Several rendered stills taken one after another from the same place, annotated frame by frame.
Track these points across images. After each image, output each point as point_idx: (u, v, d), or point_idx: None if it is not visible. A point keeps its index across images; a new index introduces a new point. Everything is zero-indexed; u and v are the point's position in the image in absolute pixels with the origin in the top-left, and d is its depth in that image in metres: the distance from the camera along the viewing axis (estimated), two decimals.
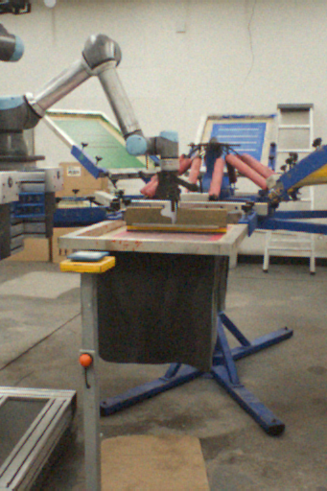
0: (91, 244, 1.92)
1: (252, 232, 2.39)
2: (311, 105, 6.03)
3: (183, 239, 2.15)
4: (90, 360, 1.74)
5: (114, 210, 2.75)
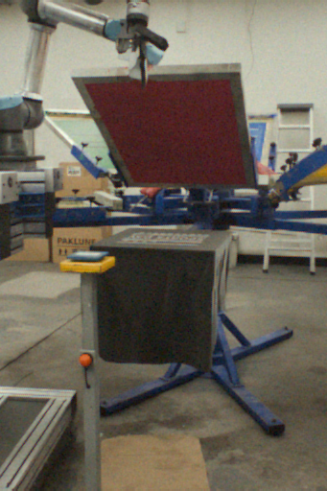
0: (104, 71, 1.97)
1: (254, 169, 2.38)
2: (311, 105, 6.03)
3: (189, 125, 2.17)
4: (90, 360, 1.74)
5: (116, 182, 2.76)
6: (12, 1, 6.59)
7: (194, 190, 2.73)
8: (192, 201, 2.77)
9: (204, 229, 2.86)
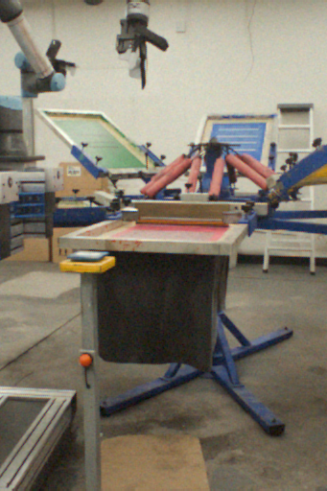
0: (91, 244, 1.92)
1: (252, 232, 2.39)
2: (311, 105, 6.03)
3: (183, 238, 2.15)
4: (90, 360, 1.74)
5: (114, 210, 2.75)
6: None
7: None
8: None
9: None
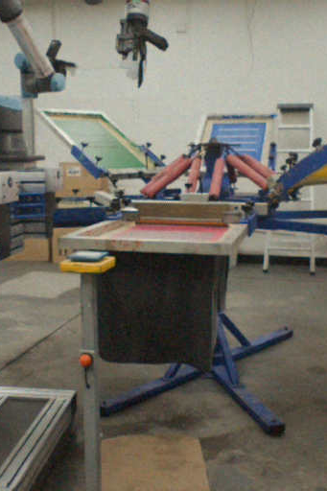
0: (91, 244, 1.92)
1: (252, 232, 2.39)
2: (311, 105, 6.03)
3: (183, 238, 2.15)
4: (90, 360, 1.74)
5: (114, 210, 2.75)
6: None
7: None
8: None
9: None
